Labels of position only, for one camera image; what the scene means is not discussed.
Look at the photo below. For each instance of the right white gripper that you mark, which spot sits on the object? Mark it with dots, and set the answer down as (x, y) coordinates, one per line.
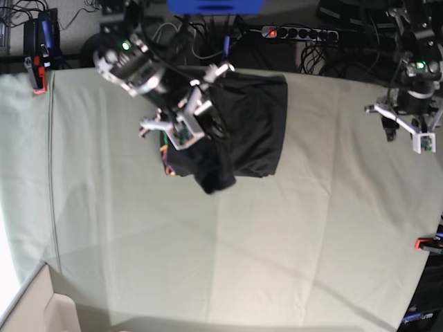
(194, 116)

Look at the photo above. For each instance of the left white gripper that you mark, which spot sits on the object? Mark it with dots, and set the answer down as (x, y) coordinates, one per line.
(421, 127)

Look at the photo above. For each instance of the black t-shirt with colourful print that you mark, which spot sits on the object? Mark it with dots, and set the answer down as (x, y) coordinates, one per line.
(253, 110)

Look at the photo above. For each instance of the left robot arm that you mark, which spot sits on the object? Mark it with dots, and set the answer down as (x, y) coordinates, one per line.
(413, 100)

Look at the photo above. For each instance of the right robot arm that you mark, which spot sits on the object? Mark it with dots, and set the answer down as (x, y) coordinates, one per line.
(130, 59)

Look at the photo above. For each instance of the blue box at top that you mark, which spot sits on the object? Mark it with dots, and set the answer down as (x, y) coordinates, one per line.
(216, 7)

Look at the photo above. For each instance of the right orange-black table clamp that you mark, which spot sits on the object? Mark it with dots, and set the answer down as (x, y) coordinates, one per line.
(430, 245)

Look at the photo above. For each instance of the orange-black table clamp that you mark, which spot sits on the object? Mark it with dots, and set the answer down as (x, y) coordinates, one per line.
(36, 72)
(430, 245)

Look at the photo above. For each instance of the grey-green table cloth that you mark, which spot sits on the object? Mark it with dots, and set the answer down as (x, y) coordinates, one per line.
(325, 244)

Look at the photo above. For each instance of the black round stool seat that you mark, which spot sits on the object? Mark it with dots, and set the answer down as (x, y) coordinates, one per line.
(88, 50)

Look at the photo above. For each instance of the left orange-black table clamp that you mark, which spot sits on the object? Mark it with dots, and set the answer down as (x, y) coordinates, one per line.
(36, 72)

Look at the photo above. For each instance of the beige bin at corner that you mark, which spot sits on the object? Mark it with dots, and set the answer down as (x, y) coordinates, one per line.
(37, 307)

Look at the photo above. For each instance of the black power strip red switch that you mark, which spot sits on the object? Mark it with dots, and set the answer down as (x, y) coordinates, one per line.
(300, 34)

